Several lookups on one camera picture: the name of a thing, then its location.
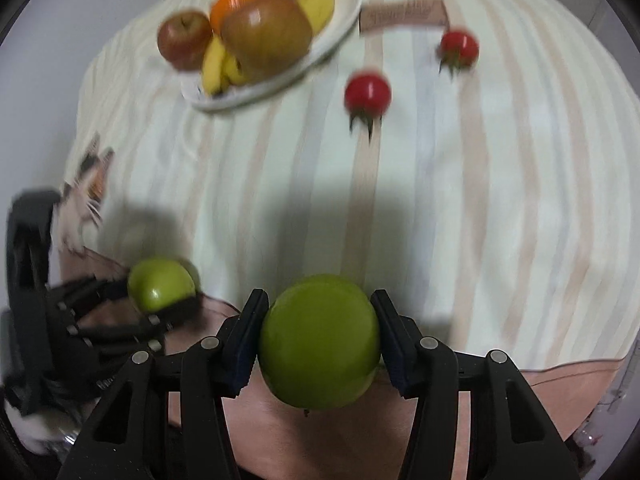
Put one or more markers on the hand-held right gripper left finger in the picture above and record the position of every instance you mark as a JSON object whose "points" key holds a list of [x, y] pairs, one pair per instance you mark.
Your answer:
{"points": [[247, 345]]}

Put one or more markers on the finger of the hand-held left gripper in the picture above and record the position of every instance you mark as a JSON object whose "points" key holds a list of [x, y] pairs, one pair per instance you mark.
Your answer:
{"points": [[90, 290], [150, 325]]}

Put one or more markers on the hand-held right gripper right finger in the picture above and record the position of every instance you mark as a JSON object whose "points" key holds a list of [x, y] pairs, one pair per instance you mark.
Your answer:
{"points": [[390, 345]]}

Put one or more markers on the green apple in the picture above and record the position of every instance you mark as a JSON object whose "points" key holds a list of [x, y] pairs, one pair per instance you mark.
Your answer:
{"points": [[320, 340], [160, 285]]}

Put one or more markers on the yellow banana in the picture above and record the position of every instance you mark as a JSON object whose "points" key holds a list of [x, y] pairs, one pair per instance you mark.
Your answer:
{"points": [[214, 67], [315, 0]]}

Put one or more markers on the white plate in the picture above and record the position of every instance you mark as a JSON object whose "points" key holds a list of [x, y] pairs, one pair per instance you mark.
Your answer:
{"points": [[330, 45]]}

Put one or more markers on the brownish red apple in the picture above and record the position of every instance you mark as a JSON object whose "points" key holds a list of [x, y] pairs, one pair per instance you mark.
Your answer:
{"points": [[267, 32]]}

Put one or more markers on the orange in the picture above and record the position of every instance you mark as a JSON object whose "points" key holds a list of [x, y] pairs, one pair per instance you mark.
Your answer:
{"points": [[230, 7]]}

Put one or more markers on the striped cat print blanket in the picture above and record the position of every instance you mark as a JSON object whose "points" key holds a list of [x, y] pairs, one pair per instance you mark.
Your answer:
{"points": [[425, 210]]}

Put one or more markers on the red cherry tomato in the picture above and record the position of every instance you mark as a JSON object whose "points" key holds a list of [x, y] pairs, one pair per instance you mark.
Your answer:
{"points": [[367, 92], [457, 49]]}

